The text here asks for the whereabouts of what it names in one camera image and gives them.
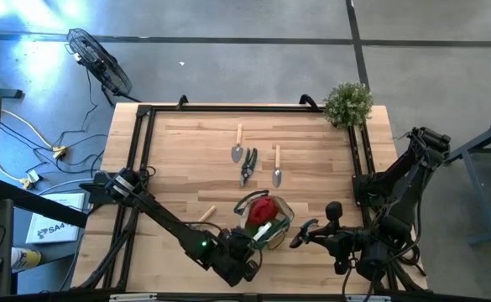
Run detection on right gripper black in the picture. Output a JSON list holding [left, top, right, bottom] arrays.
[[311, 201, 358, 276]]

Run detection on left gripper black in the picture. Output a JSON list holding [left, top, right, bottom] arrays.
[[211, 228, 264, 289]]

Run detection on cream green canvas gardening bag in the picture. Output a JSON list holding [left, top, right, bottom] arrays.
[[232, 189, 295, 252]]

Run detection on narrow steel trowel wooden handle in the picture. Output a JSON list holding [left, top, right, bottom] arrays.
[[271, 143, 284, 189]]

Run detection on green-handled pruning shears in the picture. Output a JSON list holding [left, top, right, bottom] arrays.
[[239, 147, 259, 189]]

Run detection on green white spray bottle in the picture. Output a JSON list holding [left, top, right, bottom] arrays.
[[251, 221, 274, 243]]

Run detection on red cloth gloves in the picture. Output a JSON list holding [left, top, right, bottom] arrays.
[[247, 196, 279, 227]]

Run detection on green potted plant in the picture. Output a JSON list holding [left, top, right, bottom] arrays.
[[322, 81, 374, 131]]

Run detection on white printed booklet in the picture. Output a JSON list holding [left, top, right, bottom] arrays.
[[25, 191, 86, 246]]

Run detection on yellow spray can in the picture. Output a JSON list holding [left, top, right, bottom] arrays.
[[9, 246, 44, 272]]

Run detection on black floor fan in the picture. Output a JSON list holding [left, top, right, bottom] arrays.
[[65, 27, 144, 108]]

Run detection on white bar on frame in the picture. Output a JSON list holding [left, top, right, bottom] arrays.
[[343, 294, 394, 302], [108, 293, 159, 302]]

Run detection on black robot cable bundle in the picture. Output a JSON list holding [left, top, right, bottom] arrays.
[[381, 234, 426, 278]]

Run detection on black aluminium table frame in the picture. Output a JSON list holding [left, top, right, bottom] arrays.
[[72, 102, 431, 302]]

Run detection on blue metal table frame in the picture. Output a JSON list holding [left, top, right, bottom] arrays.
[[445, 115, 491, 247]]

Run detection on yellow power cable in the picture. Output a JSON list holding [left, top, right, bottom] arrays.
[[0, 81, 68, 190]]

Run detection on black floor cable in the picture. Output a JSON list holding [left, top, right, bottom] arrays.
[[0, 69, 110, 175]]

